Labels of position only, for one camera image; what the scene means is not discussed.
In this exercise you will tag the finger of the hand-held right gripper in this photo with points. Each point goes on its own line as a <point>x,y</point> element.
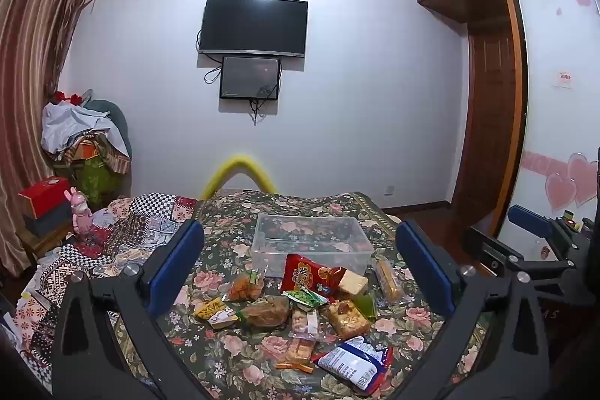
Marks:
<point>532,219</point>
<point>485,247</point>

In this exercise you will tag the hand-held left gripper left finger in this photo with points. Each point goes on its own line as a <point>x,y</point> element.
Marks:
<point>180,259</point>

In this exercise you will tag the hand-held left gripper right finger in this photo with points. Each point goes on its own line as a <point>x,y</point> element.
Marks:
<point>424,262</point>

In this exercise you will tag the small yellow snack packet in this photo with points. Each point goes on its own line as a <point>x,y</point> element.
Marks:
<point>213,312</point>

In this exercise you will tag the clear bag of orange snacks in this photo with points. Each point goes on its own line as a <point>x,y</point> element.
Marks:
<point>243,286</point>

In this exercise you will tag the nut brittle packet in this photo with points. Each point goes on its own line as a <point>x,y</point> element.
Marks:
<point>348,319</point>

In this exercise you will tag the brown bread bag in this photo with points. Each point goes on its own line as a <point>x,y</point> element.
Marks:
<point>265,311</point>

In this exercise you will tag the red chips bag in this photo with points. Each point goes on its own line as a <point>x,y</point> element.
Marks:
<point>311,273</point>

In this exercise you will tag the clear plastic storage box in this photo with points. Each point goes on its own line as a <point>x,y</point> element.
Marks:
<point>311,243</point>

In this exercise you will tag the green pea packet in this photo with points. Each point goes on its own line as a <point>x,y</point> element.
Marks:
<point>305,298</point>

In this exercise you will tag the blue and white snack bag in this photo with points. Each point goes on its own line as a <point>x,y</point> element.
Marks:
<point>351,365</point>

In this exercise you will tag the clear wafer packet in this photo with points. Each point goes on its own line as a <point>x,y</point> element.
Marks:
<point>388,280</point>

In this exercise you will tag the pink heart sticker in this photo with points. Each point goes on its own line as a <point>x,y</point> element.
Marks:
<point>585,175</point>
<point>561,191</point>

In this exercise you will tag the patchwork quilt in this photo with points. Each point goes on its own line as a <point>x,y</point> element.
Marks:
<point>131,222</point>

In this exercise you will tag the plain green packet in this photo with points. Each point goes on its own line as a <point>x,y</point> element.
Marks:
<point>366,308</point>

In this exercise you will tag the pale yellow cake packet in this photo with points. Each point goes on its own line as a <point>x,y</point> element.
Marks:
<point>352,284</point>

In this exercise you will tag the white sliding wardrobe door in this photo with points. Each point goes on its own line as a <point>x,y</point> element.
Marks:
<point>558,123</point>

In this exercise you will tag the wooden door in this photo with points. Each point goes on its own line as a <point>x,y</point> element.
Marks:
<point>492,123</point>

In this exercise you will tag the floral bedspread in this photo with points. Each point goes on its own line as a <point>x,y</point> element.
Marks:
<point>234,348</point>

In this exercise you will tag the pink rabbit toy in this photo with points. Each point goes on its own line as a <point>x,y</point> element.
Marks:
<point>79,212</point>

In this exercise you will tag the yellow foam hoop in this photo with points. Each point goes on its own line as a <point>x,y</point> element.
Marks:
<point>239,161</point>

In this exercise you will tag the green bag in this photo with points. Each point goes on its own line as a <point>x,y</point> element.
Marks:
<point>96,179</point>

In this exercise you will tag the clear cookie packet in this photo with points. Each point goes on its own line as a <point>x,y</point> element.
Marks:
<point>304,322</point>

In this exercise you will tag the grey box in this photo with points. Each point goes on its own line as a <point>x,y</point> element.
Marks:
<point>49,219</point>

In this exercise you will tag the wooden stool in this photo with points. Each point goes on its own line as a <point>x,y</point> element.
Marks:
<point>42,243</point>

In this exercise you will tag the red and white sticker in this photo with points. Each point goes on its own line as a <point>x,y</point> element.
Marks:
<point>563,80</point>

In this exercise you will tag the clear cracker packet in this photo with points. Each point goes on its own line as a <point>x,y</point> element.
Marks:
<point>300,349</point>

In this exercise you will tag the red box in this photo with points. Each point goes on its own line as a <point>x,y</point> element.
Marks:
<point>44,194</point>

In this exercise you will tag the small orange snack bars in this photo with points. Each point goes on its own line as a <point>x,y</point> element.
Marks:
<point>294,365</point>

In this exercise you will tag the pile of clothes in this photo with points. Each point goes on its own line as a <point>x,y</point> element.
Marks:
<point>79,133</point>

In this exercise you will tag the red artificial flowers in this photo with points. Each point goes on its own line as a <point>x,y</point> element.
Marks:
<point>63,96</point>

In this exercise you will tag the brown striped curtain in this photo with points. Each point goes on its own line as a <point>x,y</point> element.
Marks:
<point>33,76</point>

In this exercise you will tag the white wall socket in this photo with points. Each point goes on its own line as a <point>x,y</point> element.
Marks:
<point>389,189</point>

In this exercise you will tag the small black wall monitor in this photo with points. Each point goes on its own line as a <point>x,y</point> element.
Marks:
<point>248,76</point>

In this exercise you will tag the black wall television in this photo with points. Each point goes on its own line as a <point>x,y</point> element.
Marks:
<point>253,25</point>

